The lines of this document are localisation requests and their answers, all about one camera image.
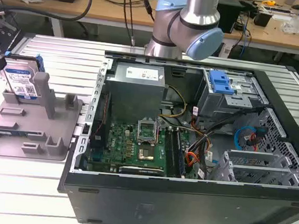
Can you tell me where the black RAM slot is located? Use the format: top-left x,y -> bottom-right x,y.
161,126 -> 182,178
170,127 -> 190,178

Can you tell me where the black cup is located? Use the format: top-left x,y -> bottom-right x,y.
254,9 -> 273,28

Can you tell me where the black power wire bundle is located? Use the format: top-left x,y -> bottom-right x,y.
186,100 -> 268,165

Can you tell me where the wooden desk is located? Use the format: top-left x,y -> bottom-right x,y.
0,0 -> 299,57

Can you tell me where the green motherboard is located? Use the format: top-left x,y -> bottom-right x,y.
80,111 -> 193,180

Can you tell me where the silver expansion bracket cage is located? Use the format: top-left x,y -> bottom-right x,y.
210,147 -> 299,188

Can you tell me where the grey metal disk bay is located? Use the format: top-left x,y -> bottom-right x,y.
194,68 -> 272,124

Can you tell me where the black cooling fan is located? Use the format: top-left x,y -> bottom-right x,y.
88,90 -> 113,151

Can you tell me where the CPU socket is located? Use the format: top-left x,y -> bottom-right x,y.
137,147 -> 156,163

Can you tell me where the grey power supply unit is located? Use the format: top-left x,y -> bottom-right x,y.
101,60 -> 168,117

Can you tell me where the blue cable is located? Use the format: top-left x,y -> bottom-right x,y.
238,14 -> 254,60

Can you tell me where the hard disk in blue carrier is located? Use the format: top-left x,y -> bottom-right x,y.
1,50 -> 47,101

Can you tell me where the black open PC case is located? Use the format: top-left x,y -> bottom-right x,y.
54,45 -> 299,224

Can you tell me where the blue data wire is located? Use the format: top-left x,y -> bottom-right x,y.
234,124 -> 258,152

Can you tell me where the black expansion slot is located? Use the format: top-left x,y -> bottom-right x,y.
118,164 -> 165,178

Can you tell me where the grey plastic parts rack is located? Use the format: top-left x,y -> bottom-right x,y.
0,67 -> 86,164

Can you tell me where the orange red wire bundle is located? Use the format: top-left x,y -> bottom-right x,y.
185,151 -> 202,167

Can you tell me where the metal socket cover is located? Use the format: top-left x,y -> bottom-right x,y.
135,118 -> 160,147

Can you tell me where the blue plastic bay latch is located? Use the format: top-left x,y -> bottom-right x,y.
208,69 -> 236,96

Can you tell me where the thin black cable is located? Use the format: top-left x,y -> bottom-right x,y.
119,0 -> 140,47

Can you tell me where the yellow black wire bundle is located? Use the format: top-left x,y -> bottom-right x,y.
161,84 -> 190,119

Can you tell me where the clear plastic part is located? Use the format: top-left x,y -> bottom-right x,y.
281,15 -> 299,36

